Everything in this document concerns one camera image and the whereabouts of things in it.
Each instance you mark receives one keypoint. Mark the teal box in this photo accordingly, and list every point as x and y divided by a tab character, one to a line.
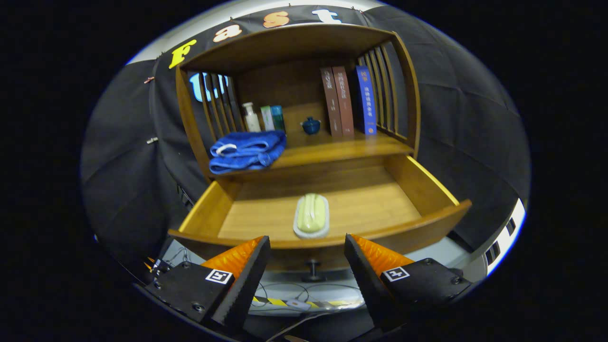
278	118

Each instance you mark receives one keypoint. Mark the white slotted panel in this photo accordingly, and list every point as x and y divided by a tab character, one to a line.
515	221

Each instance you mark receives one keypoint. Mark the reddish brown book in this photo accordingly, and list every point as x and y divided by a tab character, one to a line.
344	104

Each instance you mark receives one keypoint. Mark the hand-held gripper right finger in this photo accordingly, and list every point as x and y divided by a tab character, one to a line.
368	285

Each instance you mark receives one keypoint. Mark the wooden cabinet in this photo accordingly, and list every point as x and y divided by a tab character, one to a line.
285	47

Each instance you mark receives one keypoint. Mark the dark brown book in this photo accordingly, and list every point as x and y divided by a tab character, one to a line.
331	104

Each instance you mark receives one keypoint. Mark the small white device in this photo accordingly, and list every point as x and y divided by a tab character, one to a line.
298	305

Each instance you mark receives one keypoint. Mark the wooden countertop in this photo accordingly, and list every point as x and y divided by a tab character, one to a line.
332	149

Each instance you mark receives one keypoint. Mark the small black orange device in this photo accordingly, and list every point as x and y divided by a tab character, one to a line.
159	267

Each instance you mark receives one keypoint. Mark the black backdrop cloth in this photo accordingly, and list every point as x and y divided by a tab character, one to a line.
475	118

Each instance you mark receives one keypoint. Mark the white green box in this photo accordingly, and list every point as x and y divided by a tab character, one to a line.
267	118

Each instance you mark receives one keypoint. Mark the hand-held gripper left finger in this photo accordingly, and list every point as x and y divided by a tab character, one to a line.
247	285

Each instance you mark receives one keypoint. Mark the blue book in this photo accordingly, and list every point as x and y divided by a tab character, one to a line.
366	102

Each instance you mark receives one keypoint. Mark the blue folded towel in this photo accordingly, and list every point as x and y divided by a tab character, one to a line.
247	152

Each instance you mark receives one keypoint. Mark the white pump bottle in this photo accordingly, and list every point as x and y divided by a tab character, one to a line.
251	122

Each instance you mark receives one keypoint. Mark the yellow black striped tape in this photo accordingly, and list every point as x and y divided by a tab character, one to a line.
275	301

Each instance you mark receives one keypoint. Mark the blue lidded teacup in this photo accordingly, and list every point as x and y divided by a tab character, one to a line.
311	127

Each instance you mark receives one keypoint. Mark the wooden drawer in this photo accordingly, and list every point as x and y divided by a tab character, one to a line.
370	204

